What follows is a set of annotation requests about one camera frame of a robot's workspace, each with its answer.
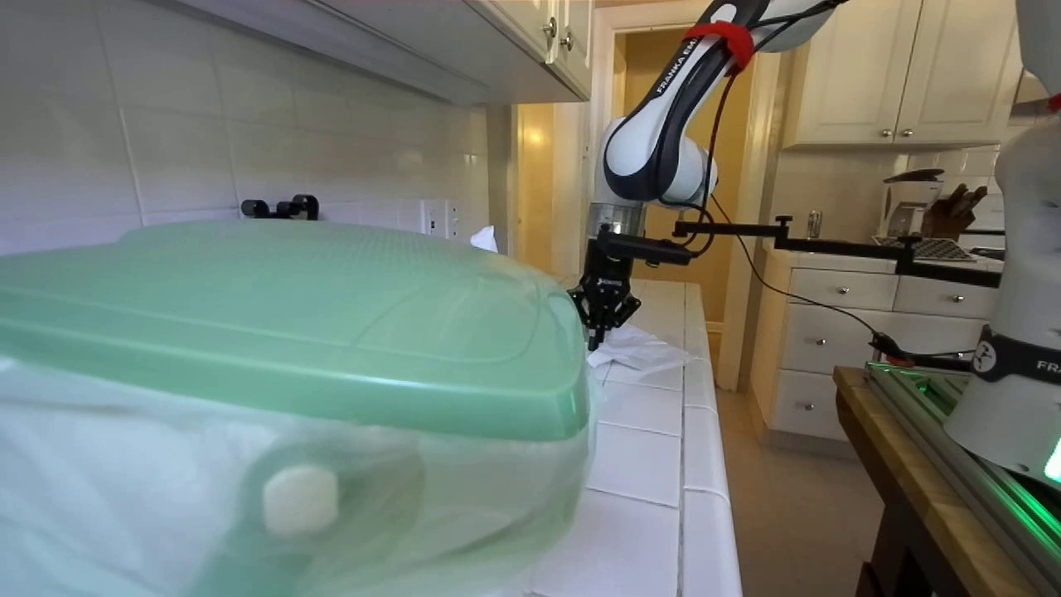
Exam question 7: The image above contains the white wall cabinet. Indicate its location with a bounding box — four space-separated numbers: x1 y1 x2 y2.
173 0 601 108

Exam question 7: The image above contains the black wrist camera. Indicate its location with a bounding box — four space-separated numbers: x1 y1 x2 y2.
593 228 695 270

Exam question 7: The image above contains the white paper towel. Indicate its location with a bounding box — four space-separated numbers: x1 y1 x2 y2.
585 323 699 382

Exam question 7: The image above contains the translucent green-lidded container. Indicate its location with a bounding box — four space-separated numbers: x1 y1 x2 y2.
0 348 611 597

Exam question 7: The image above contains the white drawer with knob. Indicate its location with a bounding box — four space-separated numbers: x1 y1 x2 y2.
893 276 1005 325
770 368 855 442
777 302 888 382
786 266 900 314

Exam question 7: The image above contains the black desk clock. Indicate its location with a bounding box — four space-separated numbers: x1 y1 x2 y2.
240 191 324 223

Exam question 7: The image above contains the white electrical outlet plate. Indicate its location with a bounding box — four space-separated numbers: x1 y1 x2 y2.
415 194 453 243

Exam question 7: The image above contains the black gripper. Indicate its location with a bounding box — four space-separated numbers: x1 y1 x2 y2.
568 244 644 350

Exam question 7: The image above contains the wooden knife block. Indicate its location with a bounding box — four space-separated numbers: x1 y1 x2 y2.
921 183 988 243

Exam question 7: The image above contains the grey countertop appliance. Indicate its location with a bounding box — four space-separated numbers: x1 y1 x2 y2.
875 167 948 249

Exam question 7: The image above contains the thin black camera cable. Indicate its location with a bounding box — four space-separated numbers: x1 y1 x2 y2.
717 208 893 343

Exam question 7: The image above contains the red strap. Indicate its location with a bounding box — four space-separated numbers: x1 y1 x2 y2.
679 18 759 72

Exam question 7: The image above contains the aluminium rail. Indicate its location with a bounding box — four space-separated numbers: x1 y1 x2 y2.
864 358 1061 590

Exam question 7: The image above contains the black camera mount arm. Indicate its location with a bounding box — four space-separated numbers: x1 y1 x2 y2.
672 213 1005 291

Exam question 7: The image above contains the wooden table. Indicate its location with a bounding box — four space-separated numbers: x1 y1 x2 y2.
831 364 1061 597

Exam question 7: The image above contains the white upper cabinet door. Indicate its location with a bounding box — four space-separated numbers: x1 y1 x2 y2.
899 0 1026 149
786 0 911 152

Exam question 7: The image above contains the green bin lid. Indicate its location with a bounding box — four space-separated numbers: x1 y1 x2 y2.
0 217 597 445

